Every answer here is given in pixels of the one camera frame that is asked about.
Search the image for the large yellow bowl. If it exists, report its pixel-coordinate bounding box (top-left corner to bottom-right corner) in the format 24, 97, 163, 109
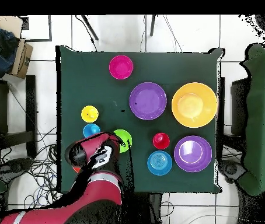
171, 82, 218, 128

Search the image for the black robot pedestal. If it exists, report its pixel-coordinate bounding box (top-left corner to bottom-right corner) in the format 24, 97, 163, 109
144, 192, 165, 222

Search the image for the pink bowl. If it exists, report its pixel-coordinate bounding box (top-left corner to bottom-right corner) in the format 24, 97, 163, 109
108, 54, 134, 81

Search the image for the blue clothing pile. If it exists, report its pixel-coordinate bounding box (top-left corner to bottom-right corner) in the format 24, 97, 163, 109
0, 23, 20, 78

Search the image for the dark green tablecloth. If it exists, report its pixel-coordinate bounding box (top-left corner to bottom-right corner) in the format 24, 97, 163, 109
55, 45, 225, 194

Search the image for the blue bowl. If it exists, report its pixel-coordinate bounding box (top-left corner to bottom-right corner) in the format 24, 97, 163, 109
147, 150, 173, 176

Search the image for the green bowl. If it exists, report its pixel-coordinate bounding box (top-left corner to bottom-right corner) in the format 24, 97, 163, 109
113, 129, 133, 154

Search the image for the black cable tangle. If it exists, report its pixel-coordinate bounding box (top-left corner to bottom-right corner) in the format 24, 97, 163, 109
0, 125, 64, 209

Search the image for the cardboard box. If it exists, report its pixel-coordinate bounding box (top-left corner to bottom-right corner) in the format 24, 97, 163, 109
8, 38, 34, 79

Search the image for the black wheeled base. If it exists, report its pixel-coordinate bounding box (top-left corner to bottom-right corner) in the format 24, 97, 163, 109
0, 157, 34, 185
218, 158, 246, 185

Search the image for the white board black frame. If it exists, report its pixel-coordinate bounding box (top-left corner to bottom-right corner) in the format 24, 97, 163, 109
20, 15, 53, 43

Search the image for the black stand leg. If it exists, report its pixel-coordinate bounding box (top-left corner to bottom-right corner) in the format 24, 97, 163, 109
149, 15, 158, 37
81, 15, 99, 41

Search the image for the red cup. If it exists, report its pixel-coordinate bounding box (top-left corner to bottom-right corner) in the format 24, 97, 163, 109
152, 132, 170, 151

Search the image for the beige cardboard sheet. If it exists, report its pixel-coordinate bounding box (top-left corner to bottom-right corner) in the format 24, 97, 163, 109
0, 15, 23, 38

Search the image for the purple bowl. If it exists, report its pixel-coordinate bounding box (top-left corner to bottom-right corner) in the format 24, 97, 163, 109
129, 82, 168, 121
173, 135, 213, 173

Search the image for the blue cup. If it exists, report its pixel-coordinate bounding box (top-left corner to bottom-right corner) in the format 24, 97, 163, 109
83, 122, 101, 139

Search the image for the yellow cup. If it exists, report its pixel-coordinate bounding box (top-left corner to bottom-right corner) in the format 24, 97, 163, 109
81, 105, 99, 124

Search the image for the black metal frame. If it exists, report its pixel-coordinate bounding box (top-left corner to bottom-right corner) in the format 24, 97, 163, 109
0, 75, 37, 159
216, 76, 251, 152

